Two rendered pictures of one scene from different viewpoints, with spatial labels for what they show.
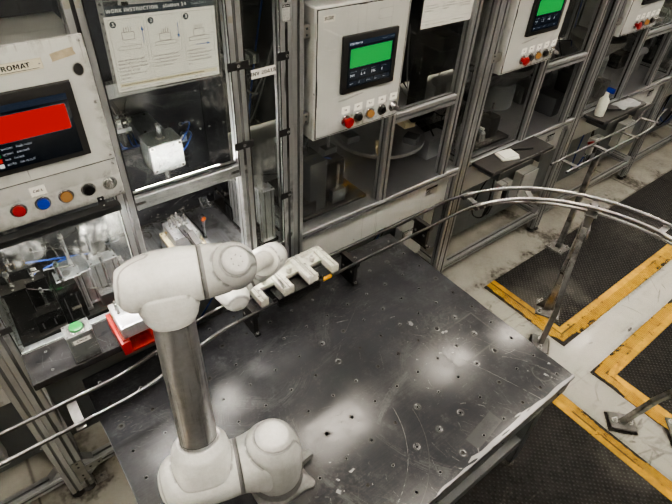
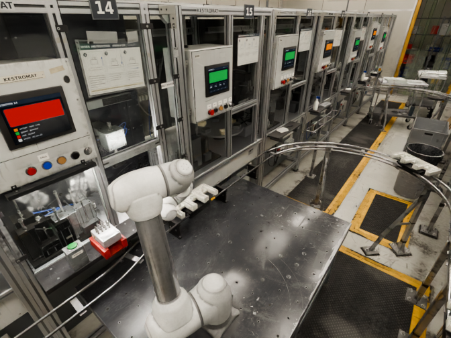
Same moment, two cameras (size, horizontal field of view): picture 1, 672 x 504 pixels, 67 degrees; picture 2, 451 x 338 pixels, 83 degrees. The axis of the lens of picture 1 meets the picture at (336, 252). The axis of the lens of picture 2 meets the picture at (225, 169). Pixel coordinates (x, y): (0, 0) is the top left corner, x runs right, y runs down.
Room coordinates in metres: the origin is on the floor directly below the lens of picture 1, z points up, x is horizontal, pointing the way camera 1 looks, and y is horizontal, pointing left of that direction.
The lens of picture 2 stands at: (0.00, 0.23, 1.97)
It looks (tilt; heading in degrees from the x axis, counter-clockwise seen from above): 31 degrees down; 349
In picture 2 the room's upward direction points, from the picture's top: straight up
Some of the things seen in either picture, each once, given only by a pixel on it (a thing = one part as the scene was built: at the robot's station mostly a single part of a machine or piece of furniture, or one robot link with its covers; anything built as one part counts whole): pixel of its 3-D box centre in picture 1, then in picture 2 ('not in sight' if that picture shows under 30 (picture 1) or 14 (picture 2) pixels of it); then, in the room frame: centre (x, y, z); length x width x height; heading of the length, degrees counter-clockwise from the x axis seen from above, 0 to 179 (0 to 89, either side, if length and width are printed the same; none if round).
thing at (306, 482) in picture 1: (281, 471); (217, 309); (0.74, 0.13, 0.71); 0.22 x 0.18 x 0.06; 130
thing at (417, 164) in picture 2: not in sight; (413, 165); (1.59, -1.78, 0.84); 0.37 x 0.14 x 0.10; 8
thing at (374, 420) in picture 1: (335, 380); (231, 253); (1.11, -0.03, 0.66); 1.50 x 1.06 x 0.04; 130
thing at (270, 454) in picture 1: (271, 453); (213, 296); (0.72, 0.15, 0.85); 0.18 x 0.16 x 0.22; 111
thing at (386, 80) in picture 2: not in sight; (396, 100); (4.45, -4.26, 0.48); 0.88 x 0.56 x 0.96; 58
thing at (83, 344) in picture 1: (80, 338); (75, 253); (1.00, 0.79, 0.97); 0.08 x 0.08 x 0.12; 40
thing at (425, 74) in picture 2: not in sight; (425, 92); (4.96, -5.50, 0.48); 0.84 x 0.58 x 0.97; 138
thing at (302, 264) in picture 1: (291, 279); (194, 202); (1.46, 0.17, 0.84); 0.36 x 0.14 x 0.10; 130
